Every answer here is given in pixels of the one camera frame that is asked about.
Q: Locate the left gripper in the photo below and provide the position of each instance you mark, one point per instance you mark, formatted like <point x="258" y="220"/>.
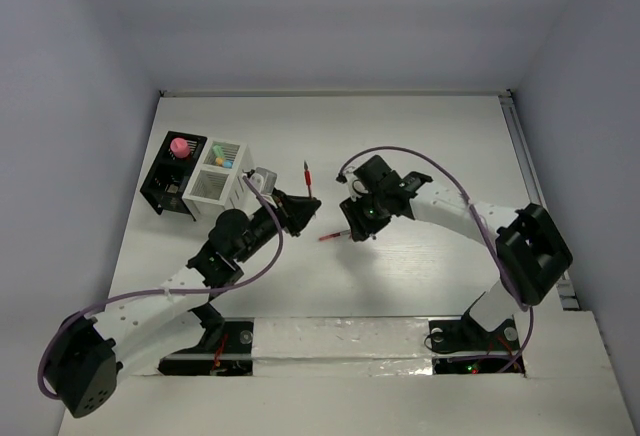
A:
<point x="293" y="212"/>

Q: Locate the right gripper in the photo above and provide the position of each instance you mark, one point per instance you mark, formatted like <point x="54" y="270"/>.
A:
<point x="360" y="227"/>

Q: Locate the dark red ink pen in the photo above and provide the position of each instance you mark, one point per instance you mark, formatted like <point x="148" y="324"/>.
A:
<point x="334" y="235"/>

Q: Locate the red gel pen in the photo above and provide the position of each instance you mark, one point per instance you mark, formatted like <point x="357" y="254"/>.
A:
<point x="308" y="179"/>

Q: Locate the green highlighter marker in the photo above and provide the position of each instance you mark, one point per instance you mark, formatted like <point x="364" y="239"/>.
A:
<point x="218" y="151"/>

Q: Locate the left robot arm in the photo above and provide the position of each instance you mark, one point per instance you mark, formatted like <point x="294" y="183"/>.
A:
<point x="96" y="348"/>

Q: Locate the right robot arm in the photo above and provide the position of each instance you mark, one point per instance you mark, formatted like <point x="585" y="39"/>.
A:
<point x="528" y="249"/>

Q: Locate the white slatted organizer container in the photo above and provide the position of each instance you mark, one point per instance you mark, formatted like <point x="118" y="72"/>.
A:
<point x="213" y="189"/>

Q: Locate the black organizer container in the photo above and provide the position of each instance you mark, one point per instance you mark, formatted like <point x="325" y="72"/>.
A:
<point x="165" y="183"/>

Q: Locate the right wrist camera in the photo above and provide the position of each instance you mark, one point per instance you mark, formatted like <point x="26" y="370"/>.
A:
<point x="354" y="185"/>

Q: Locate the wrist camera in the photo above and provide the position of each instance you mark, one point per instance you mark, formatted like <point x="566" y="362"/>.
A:
<point x="354" y="185"/>
<point x="262" y="180"/>

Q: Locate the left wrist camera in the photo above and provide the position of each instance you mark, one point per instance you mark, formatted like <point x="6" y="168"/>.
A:
<point x="262" y="180"/>

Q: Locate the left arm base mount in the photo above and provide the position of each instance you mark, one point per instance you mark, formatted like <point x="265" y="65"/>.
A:
<point x="231" y="356"/>

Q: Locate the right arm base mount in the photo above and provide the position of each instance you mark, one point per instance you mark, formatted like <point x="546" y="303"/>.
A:
<point x="461" y="347"/>

